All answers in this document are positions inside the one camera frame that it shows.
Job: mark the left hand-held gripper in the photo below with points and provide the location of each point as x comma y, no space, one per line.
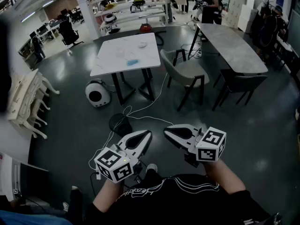
112,165

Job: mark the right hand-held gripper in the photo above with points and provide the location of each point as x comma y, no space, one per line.
208,152

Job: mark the black round trash bin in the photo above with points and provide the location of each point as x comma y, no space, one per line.
120,125

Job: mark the blue packet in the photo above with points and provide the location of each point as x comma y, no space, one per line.
132,62

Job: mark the person's left forearm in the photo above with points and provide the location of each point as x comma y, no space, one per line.
105,196

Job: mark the person's right forearm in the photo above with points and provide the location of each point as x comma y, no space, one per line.
222,177

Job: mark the white marble square table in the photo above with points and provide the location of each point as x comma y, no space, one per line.
117,64

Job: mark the person's right white shoe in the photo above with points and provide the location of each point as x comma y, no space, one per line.
152,167

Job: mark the white power strip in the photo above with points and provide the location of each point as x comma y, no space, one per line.
199,53
98,175

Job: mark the light grey upholstered chair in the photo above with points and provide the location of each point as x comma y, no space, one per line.
185,71

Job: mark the person's black printed t-shirt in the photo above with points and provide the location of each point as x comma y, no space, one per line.
175,207

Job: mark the dark grey chair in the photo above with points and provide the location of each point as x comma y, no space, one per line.
243,83

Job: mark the grey stone long table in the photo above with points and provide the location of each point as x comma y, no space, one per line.
229,48

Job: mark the cream stool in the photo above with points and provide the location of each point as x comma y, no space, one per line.
35,104

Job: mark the cream dressing table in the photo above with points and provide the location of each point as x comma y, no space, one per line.
21,95

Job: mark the black office chair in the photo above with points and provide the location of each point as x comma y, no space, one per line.
68,32

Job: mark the white cabinet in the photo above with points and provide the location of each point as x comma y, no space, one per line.
7,177

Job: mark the white shelf unit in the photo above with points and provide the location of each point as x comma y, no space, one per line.
126,7

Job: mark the green yellow bag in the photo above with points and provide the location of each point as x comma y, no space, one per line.
138,1

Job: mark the stack of white boxes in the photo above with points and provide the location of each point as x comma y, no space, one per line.
241,6

